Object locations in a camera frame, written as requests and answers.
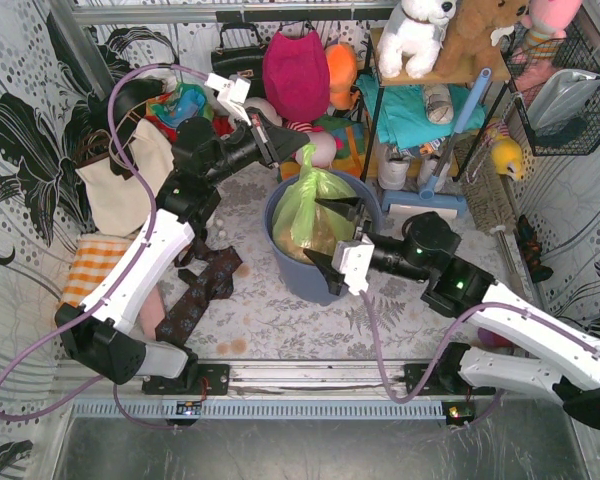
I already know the green trash bag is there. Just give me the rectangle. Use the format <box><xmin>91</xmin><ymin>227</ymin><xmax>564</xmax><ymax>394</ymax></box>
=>
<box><xmin>272</xmin><ymin>143</ymin><xmax>356</xmax><ymax>265</ymax></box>

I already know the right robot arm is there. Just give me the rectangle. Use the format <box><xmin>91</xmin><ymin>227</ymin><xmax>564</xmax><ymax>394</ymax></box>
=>
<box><xmin>305</xmin><ymin>197</ymin><xmax>600</xmax><ymax>430</ymax></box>

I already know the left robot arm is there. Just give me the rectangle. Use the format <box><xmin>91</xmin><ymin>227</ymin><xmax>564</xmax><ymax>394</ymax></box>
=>
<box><xmin>55</xmin><ymin>107</ymin><xmax>309</xmax><ymax>394</ymax></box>

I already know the blue trash bin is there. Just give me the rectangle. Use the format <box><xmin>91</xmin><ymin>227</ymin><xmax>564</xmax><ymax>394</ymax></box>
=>
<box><xmin>262</xmin><ymin>171</ymin><xmax>384</xmax><ymax>306</ymax></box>

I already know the magenta knit bag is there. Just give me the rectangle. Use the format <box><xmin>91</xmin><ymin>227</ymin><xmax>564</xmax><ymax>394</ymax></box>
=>
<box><xmin>263</xmin><ymin>30</ymin><xmax>330</xmax><ymax>122</ymax></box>

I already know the cream canvas tote bag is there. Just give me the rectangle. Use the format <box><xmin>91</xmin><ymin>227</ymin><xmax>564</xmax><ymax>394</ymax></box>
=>
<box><xmin>78</xmin><ymin>119</ymin><xmax>173</xmax><ymax>237</ymax></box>

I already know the red cloth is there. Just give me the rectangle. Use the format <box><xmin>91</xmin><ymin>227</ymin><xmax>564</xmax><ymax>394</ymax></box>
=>
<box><xmin>212</xmin><ymin>116</ymin><xmax>235</xmax><ymax>138</ymax></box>

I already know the white fluffy plush toy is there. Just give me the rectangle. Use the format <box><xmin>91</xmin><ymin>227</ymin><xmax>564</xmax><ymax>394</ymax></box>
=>
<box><xmin>244</xmin><ymin>97</ymin><xmax>282</xmax><ymax>127</ymax></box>

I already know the pink pig plush toy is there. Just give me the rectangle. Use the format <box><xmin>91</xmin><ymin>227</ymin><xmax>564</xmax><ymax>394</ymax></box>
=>
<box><xmin>283</xmin><ymin>121</ymin><xmax>344</xmax><ymax>168</ymax></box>

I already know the rainbow striped cloth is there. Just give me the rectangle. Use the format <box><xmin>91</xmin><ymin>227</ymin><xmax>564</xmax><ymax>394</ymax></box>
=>
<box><xmin>308</xmin><ymin>115</ymin><xmax>366</xmax><ymax>177</ymax></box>

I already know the black leather handbag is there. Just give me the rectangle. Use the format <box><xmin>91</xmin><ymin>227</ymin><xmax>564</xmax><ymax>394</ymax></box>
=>
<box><xmin>210</xmin><ymin>22</ymin><xmax>268</xmax><ymax>98</ymax></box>

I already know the colorful silk scarf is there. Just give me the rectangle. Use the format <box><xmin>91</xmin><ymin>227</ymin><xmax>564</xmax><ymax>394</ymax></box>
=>
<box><xmin>144</xmin><ymin>83</ymin><xmax>214</xmax><ymax>143</ymax></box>

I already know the orange plush toy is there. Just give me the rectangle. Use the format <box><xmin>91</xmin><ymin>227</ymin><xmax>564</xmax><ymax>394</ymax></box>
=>
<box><xmin>325</xmin><ymin>43</ymin><xmax>359</xmax><ymax>110</ymax></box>

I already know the teal folded cloth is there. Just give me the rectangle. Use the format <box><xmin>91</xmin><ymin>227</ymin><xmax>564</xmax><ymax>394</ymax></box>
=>
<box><xmin>356</xmin><ymin>75</ymin><xmax>486</xmax><ymax>149</ymax></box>

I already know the grey chenille mop head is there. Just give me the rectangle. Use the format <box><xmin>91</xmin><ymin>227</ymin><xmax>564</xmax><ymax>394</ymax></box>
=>
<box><xmin>459</xmin><ymin>147</ymin><xmax>516</xmax><ymax>234</ymax></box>

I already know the brown floral necktie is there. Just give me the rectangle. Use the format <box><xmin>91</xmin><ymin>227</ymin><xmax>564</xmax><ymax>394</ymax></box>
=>
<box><xmin>155</xmin><ymin>239</ymin><xmax>242</xmax><ymax>347</ymax></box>

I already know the purple orange sock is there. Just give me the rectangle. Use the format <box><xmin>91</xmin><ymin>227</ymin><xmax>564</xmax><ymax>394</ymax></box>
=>
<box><xmin>478</xmin><ymin>328</ymin><xmax>514</xmax><ymax>348</ymax></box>

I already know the yellow duck plush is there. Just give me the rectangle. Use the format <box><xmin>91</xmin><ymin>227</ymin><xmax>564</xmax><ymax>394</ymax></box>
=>
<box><xmin>485</xmin><ymin>121</ymin><xmax>523</xmax><ymax>181</ymax></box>

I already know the white dog plush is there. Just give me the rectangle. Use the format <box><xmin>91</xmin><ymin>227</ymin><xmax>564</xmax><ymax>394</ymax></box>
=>
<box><xmin>377</xmin><ymin>0</ymin><xmax>457</xmax><ymax>79</ymax></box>

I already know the pink fuzzy sock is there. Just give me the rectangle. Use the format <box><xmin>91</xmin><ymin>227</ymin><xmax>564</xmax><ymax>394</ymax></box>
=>
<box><xmin>138</xmin><ymin>286</ymin><xmax>166</xmax><ymax>340</ymax></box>

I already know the orange checkered towel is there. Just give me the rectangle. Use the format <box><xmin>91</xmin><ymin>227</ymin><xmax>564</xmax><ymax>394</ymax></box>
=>
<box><xmin>58</xmin><ymin>234</ymin><xmax>132</xmax><ymax>307</ymax></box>

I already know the brown bear plush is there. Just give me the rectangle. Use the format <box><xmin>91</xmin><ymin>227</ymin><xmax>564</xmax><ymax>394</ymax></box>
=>
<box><xmin>434</xmin><ymin>0</ymin><xmax>529</xmax><ymax>77</ymax></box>

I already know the silver foil pouch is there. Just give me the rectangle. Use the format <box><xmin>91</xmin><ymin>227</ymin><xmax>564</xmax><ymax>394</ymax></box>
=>
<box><xmin>527</xmin><ymin>69</ymin><xmax>600</xmax><ymax>131</ymax></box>

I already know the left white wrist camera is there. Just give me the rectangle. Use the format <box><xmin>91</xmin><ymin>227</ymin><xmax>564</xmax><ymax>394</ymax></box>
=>
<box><xmin>205</xmin><ymin>73</ymin><xmax>251</xmax><ymax>125</ymax></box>

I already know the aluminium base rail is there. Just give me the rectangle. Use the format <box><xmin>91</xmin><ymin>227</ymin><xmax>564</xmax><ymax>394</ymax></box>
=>
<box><xmin>54</xmin><ymin>357</ymin><xmax>591</xmax><ymax>401</ymax></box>

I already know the black wire basket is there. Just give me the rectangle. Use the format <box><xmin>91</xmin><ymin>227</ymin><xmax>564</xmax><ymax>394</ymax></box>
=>
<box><xmin>502</xmin><ymin>24</ymin><xmax>600</xmax><ymax>157</ymax></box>

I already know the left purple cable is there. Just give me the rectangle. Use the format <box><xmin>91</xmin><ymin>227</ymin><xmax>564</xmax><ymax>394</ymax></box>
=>
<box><xmin>0</xmin><ymin>63</ymin><xmax>216</xmax><ymax>432</ymax></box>

